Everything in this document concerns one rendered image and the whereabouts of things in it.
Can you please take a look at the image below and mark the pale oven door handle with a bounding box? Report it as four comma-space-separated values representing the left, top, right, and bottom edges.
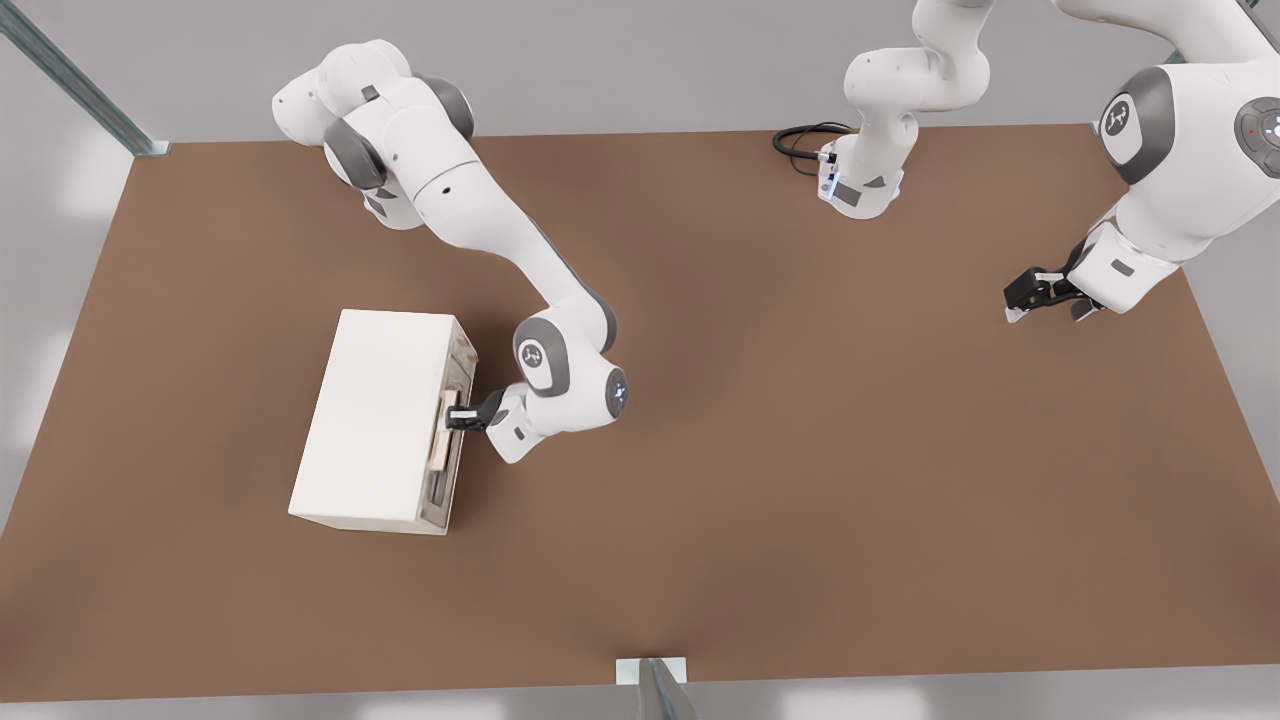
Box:
431, 391, 460, 472

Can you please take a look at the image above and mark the glass oven door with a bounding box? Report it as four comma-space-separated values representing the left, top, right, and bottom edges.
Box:
419, 318, 479, 536

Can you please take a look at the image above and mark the white oven body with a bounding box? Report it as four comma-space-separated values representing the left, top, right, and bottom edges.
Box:
288, 308, 479, 536

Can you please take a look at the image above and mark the black cable loop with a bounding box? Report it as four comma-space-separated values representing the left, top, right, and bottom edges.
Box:
772, 122, 857, 180

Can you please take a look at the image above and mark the silver frame post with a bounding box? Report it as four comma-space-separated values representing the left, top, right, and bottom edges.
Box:
0, 0, 172, 159
614, 656, 701, 720

